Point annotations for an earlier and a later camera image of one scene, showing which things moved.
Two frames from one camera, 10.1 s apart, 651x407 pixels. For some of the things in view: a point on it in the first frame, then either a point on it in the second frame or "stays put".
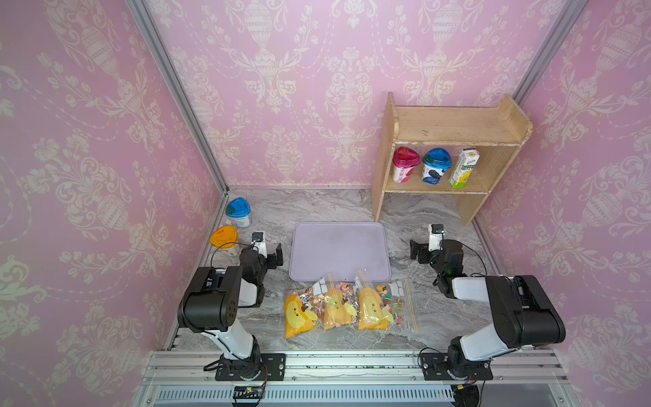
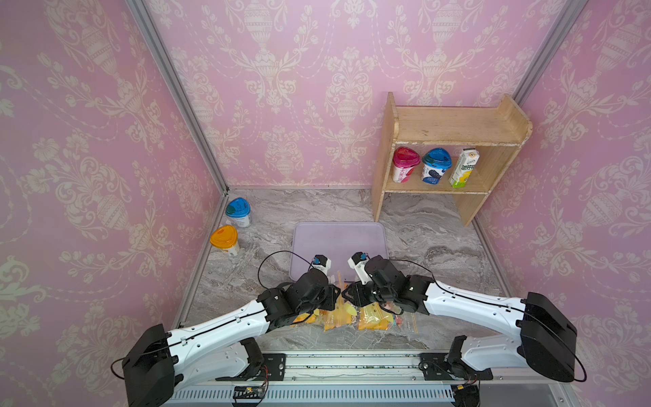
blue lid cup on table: x=239 y=209 stays put
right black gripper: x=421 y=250 to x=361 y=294
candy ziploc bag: x=386 y=305 stays put
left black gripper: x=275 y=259 to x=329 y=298
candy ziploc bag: x=336 y=303 stays put
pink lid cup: x=405 y=158 stays put
